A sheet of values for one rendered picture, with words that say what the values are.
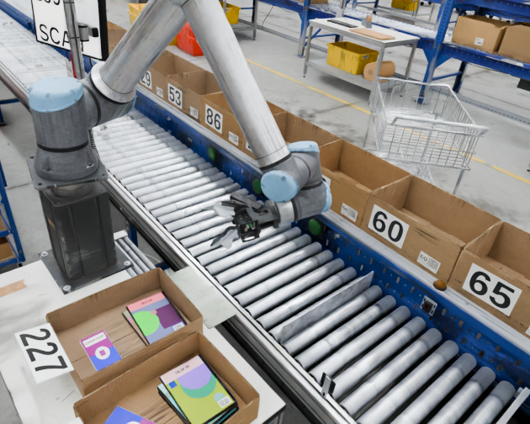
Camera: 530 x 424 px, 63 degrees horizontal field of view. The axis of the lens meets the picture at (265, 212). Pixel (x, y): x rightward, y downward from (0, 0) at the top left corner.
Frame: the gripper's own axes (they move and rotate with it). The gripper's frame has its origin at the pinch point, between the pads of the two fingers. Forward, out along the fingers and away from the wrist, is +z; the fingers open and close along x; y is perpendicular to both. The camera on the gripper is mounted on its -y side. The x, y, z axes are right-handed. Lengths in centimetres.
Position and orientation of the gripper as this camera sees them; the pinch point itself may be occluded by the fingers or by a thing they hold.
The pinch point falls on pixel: (204, 226)
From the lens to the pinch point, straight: 123.9
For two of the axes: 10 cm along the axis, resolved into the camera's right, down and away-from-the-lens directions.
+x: 0.7, 7.4, 6.7
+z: -9.4, 2.8, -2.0
